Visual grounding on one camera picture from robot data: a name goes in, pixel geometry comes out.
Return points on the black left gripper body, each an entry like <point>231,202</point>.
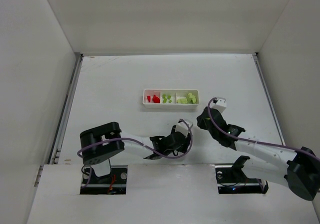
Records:
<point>175,139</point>

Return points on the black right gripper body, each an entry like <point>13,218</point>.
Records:
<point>208,119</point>

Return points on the red round lego piece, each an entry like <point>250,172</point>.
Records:
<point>156,99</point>

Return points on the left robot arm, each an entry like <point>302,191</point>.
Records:
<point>100,144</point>

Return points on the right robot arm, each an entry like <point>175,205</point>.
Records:
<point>298,170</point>

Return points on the white three-compartment tray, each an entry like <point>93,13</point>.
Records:
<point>173,99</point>

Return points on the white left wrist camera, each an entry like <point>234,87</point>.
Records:
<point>184,126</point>

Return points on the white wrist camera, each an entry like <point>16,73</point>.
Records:
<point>184,126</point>
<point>219,104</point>

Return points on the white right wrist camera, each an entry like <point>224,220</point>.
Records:
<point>219,104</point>

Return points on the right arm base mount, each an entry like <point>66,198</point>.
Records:
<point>232,180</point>

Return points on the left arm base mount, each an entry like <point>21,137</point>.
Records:
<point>114,183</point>

